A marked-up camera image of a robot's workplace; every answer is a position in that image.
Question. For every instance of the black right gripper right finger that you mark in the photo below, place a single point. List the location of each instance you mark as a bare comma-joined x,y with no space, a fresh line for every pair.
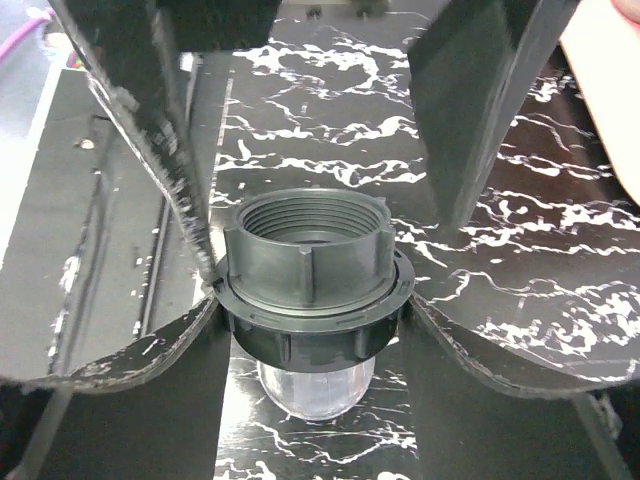
481,412

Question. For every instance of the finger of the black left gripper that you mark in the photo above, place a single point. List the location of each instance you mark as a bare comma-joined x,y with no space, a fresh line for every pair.
470,74
133,64

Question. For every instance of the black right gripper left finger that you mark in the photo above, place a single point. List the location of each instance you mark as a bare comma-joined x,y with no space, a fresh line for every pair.
151,410

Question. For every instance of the grey threaded adapter fitting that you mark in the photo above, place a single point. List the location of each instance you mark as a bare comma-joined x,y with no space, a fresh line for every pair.
309,249

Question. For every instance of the pink three-tier shelf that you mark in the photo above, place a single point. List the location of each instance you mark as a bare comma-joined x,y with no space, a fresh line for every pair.
602,47

